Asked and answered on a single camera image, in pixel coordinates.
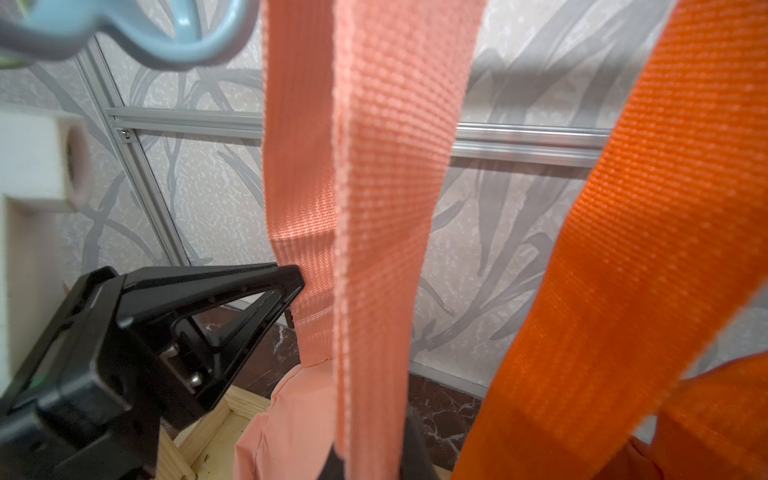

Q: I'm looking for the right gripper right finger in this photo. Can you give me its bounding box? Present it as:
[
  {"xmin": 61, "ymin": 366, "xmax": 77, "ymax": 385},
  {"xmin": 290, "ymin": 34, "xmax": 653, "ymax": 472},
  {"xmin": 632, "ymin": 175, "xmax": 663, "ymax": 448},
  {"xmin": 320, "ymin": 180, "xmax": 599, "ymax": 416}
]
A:
[{"xmin": 407, "ymin": 406, "xmax": 452, "ymax": 480}]

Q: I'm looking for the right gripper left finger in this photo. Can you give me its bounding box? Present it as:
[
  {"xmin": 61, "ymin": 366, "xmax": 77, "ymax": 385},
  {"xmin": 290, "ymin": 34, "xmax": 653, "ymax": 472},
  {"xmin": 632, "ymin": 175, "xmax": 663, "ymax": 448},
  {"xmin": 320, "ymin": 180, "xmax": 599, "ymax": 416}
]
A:
[{"xmin": 318, "ymin": 446, "xmax": 345, "ymax": 480}]

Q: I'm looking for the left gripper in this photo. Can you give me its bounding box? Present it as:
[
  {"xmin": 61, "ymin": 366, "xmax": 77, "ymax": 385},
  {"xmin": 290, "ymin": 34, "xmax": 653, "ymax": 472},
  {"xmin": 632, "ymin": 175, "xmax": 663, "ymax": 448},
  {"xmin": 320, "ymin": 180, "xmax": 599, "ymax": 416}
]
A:
[{"xmin": 1, "ymin": 263, "xmax": 305, "ymax": 479}]

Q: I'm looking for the pink sling bag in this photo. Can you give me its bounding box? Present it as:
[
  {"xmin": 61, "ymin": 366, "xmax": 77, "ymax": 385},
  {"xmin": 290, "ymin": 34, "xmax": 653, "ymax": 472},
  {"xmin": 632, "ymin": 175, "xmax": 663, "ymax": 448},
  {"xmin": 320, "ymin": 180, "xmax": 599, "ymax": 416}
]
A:
[{"xmin": 233, "ymin": 1, "xmax": 486, "ymax": 479}]

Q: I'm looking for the blue hook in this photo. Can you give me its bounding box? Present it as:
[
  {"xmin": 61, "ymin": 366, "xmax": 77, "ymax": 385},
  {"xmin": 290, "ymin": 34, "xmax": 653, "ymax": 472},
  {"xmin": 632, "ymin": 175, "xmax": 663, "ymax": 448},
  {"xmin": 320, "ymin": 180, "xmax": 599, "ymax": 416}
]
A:
[{"xmin": 1, "ymin": 1, "xmax": 260, "ymax": 71}]

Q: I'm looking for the dark orange sling bag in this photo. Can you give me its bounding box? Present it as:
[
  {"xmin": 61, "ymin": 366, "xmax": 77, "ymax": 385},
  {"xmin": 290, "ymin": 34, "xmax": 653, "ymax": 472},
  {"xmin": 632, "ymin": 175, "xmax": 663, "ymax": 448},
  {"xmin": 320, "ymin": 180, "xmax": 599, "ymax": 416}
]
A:
[{"xmin": 453, "ymin": 1, "xmax": 767, "ymax": 479}]

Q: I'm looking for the wooden hanging rack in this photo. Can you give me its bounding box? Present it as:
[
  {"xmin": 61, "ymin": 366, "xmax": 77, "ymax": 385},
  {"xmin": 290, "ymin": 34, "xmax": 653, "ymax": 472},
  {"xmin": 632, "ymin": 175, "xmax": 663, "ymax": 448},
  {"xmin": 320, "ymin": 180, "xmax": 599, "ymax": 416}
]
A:
[{"xmin": 156, "ymin": 386, "xmax": 270, "ymax": 480}]

